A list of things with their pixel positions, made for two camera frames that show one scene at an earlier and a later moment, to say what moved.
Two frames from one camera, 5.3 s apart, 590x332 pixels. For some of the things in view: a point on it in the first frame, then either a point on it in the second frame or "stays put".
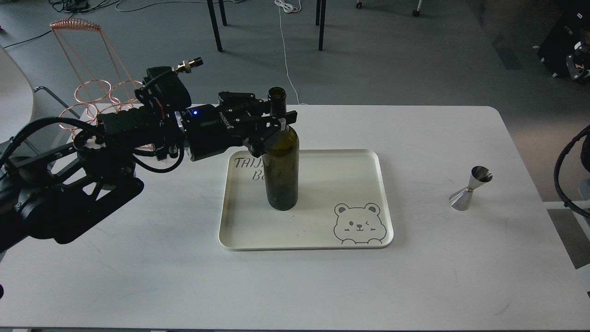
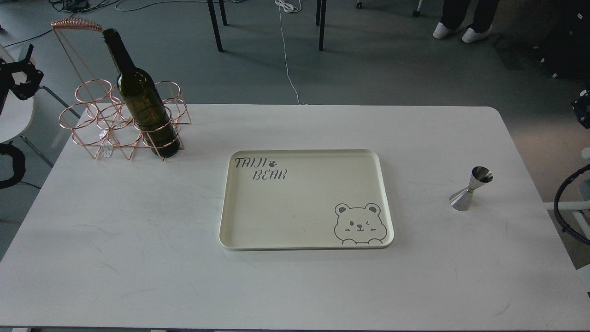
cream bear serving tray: [341, 203] stays put
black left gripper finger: [243, 106] -> [25, 90]
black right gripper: [578, 63] -> [581, 106]
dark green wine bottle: [281, 161] -> [140, 95]
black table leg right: [320, 17] stays put
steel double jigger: [461, 199] stays put
